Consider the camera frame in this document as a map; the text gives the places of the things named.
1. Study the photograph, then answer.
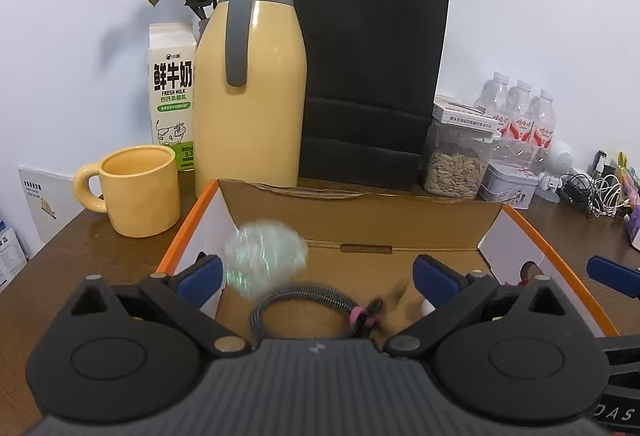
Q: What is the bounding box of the black paper bag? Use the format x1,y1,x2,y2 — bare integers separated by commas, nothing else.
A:
291,0,450,192

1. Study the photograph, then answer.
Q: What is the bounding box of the red cardboard box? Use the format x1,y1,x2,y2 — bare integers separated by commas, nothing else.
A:
155,177,621,347

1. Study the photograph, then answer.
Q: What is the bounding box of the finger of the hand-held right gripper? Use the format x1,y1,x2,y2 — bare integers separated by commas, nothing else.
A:
586,255,640,302

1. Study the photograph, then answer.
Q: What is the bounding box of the clear seed container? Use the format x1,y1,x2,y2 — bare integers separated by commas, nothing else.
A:
422,95,503,202

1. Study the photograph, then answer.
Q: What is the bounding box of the iridescent white crinkled ball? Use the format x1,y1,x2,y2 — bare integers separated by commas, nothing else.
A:
224,217,308,302

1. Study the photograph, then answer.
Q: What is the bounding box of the black charger with cable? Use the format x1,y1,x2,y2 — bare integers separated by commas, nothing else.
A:
562,171,596,217

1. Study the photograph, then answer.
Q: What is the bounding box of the yellow thermos jug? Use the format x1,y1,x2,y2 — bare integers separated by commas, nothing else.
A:
194,0,307,189

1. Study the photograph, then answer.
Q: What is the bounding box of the colourful snack packet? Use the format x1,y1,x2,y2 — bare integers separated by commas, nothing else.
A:
616,152,640,207

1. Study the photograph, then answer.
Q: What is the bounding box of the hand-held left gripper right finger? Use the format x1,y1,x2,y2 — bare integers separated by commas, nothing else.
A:
382,254,583,359

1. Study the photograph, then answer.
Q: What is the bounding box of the white cable bundle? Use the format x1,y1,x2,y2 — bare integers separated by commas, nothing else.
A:
587,173,623,218

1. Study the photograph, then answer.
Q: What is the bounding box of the yellow mug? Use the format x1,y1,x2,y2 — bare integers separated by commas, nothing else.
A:
73,145,182,238

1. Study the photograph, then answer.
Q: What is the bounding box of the white leaflet against wall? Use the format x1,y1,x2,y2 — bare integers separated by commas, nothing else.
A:
19,166,76,244

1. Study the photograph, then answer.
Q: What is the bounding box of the white milk carton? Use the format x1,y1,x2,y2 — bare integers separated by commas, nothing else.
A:
148,22,198,172

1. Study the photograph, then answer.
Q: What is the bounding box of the grey metal tin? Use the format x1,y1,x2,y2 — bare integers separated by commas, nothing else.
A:
482,161,541,210

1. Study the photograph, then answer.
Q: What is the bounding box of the blue and white box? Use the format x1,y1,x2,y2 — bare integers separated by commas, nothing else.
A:
0,209,28,292

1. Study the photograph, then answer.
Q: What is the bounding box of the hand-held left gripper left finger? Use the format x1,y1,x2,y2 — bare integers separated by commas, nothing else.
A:
57,254,253,358

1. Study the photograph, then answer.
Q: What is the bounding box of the purple tissue pack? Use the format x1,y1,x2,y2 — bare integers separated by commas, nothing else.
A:
625,203,640,251

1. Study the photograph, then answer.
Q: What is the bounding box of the clear water bottle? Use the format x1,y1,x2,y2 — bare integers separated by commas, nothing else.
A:
475,71,512,127
525,89,556,162
500,79,533,152

